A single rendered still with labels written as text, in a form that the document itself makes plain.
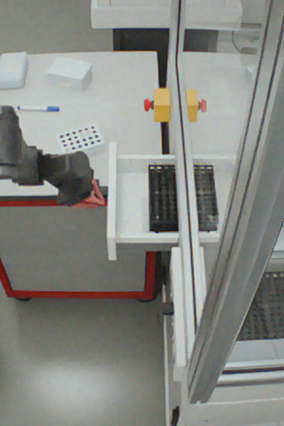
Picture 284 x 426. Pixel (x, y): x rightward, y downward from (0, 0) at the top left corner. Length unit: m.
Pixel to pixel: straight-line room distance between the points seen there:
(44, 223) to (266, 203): 1.29
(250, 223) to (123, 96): 1.33
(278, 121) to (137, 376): 1.78
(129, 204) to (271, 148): 1.04
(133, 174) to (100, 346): 0.86
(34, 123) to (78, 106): 0.15
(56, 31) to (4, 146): 2.59
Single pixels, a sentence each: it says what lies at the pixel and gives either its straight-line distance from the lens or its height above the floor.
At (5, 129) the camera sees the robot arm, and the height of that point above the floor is 1.43.
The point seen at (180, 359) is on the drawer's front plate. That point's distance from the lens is 1.20.
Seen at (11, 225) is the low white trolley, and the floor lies 0.58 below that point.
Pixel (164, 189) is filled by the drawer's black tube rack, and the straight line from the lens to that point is 1.44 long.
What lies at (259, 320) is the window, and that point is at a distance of 0.82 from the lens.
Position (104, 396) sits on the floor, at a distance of 2.14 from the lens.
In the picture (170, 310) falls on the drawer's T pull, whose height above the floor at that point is 0.91.
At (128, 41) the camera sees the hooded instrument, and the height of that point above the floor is 0.72.
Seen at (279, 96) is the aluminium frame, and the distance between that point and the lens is 0.43.
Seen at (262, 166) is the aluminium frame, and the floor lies 1.68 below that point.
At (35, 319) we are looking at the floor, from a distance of 2.28.
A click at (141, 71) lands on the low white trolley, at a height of 0.76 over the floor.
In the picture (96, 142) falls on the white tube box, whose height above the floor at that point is 0.80.
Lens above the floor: 2.05
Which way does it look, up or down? 55 degrees down
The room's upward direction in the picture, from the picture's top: 1 degrees clockwise
